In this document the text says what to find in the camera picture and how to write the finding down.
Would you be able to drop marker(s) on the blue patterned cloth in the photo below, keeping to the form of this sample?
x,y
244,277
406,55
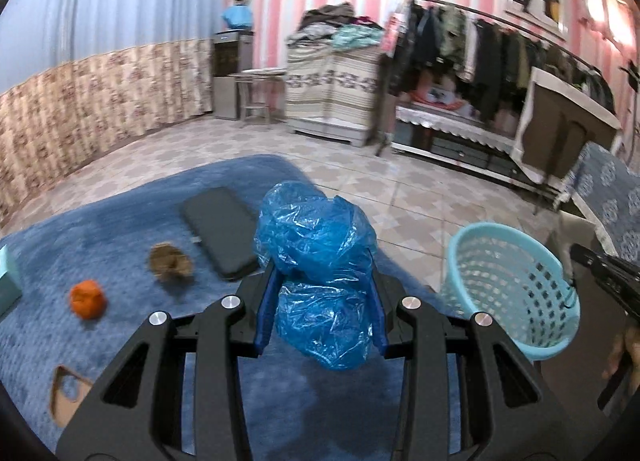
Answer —
x,y
610,196

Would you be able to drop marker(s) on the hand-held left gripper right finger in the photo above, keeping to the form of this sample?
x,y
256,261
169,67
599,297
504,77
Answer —
x,y
378,321

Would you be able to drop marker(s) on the cloth covered cabinet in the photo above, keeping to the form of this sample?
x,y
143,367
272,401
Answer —
x,y
332,91

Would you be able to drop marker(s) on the small round table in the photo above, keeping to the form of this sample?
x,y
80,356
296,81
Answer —
x,y
257,73

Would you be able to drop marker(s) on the blue plastic bag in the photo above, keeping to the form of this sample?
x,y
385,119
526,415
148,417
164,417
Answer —
x,y
320,261

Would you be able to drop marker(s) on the white framed brown board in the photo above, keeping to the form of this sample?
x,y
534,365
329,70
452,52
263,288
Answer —
x,y
555,126

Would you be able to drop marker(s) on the teal cardboard box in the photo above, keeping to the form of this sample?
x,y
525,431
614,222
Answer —
x,y
7,281

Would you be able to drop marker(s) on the pile of clothes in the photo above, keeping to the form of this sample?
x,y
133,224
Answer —
x,y
330,28

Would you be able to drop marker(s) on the small cardboard piece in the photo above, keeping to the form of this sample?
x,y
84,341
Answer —
x,y
57,401

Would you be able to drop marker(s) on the blue potted plant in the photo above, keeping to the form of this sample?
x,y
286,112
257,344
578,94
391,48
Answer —
x,y
237,13

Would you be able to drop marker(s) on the teal plastic basket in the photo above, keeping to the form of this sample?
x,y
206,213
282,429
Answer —
x,y
505,281

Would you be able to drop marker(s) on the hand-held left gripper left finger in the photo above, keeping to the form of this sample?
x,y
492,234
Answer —
x,y
264,321

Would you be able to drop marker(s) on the blue fluffy rug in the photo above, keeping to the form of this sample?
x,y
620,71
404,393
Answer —
x,y
125,226

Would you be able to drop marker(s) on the metal clothes rack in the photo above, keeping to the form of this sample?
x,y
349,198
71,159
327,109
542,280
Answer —
x,y
500,18

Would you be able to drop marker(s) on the low bench with lace cloth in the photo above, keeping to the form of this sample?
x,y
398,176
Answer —
x,y
450,123

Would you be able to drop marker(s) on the row of hanging clothes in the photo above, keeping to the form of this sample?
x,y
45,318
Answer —
x,y
480,56

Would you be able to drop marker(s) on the black flat case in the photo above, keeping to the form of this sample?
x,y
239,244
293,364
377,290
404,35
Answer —
x,y
220,231

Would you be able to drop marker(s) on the person's right hand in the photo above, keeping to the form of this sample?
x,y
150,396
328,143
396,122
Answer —
x,y
619,351

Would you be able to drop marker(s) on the brown crumpled paper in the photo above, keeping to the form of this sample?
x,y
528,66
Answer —
x,y
170,263

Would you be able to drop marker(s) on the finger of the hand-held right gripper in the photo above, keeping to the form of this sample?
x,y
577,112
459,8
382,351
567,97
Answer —
x,y
592,263

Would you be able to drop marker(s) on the orange mandarin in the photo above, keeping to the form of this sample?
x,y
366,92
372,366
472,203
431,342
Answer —
x,y
87,300

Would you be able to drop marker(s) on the grey water dispenser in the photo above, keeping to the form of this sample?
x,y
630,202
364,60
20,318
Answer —
x,y
232,76

